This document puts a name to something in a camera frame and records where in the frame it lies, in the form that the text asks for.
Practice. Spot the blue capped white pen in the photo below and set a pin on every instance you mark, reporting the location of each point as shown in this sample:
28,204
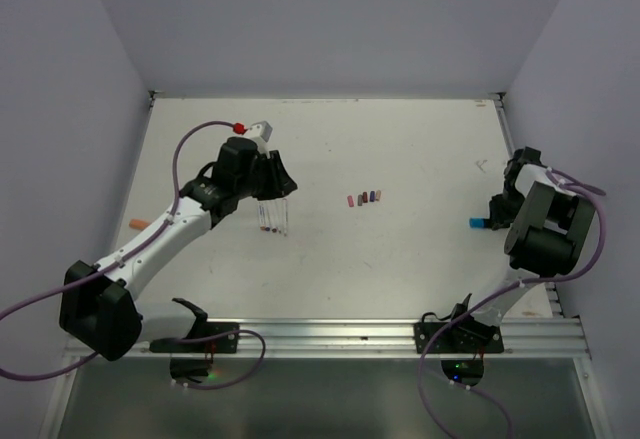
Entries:
275,216

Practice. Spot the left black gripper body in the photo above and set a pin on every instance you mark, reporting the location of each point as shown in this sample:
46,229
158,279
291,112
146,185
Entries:
248,185

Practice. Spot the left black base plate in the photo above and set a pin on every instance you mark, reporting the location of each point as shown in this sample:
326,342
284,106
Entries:
206,338

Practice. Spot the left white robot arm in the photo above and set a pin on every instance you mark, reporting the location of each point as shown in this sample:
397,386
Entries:
98,305

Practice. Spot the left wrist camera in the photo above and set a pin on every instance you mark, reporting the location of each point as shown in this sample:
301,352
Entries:
260,134

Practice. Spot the aluminium frame rail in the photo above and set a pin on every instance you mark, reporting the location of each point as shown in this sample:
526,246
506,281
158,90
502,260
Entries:
393,338

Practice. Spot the pink capped marker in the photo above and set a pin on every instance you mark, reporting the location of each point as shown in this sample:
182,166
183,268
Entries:
285,216

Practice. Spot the orange highlighter marker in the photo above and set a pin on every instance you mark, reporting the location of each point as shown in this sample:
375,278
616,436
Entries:
137,224

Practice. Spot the red capped white pen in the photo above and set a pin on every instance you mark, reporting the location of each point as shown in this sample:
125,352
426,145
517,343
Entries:
268,219

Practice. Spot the blue black highlighter marker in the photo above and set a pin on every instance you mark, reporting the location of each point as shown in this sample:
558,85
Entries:
479,223

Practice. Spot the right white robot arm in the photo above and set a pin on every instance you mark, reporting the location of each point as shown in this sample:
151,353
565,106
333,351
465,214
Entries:
548,218

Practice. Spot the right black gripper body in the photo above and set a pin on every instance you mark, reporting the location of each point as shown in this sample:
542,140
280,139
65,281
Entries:
505,206

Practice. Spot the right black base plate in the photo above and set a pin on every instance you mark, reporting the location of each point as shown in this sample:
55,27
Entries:
467,337

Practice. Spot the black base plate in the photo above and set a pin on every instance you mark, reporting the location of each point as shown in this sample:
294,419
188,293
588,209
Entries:
206,338
467,337

